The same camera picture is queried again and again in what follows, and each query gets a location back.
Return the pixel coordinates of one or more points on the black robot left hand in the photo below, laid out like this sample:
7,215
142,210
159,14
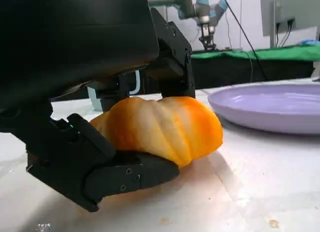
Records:
75,37

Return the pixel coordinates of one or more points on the orange white toy bread roll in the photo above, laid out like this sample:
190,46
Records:
162,127

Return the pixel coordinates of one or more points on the black background desk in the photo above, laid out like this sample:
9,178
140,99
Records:
225,72

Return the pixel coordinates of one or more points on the green table cloth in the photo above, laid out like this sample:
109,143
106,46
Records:
275,52

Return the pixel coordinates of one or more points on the lilac plate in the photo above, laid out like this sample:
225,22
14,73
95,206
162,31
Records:
270,109

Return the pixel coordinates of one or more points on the grey monitor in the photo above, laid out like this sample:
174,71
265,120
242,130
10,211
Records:
295,9

